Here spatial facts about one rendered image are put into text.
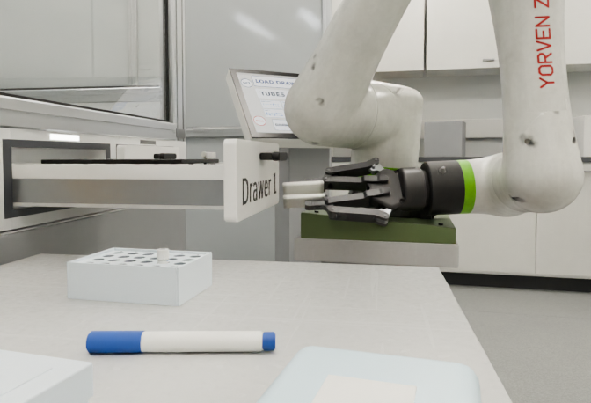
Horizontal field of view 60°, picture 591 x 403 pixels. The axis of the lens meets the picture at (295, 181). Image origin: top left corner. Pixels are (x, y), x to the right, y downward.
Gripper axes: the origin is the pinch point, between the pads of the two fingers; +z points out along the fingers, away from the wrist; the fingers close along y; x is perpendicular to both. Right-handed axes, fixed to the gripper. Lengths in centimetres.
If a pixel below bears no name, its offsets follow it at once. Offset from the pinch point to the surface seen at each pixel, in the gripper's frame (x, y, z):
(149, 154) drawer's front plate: -14.9, 23.9, 33.5
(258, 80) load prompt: -44, 80, 13
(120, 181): 15.2, -7.4, 25.5
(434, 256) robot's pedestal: -5.2, -10.2, -21.4
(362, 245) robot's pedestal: -6.1, -6.9, -9.8
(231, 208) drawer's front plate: 15.7, -13.3, 9.6
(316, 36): -78, 148, -11
